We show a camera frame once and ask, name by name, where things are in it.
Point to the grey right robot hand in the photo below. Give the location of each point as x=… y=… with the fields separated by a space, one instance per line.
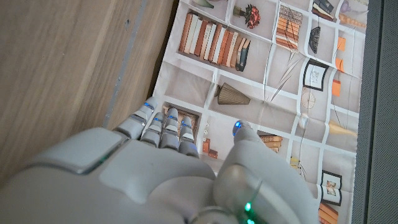
x=149 y=174

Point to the printed bookshelf backdrop cloth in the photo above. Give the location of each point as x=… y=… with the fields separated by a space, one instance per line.
x=248 y=93

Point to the dark grey mesh panel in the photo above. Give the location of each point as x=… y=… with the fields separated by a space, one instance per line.
x=382 y=124

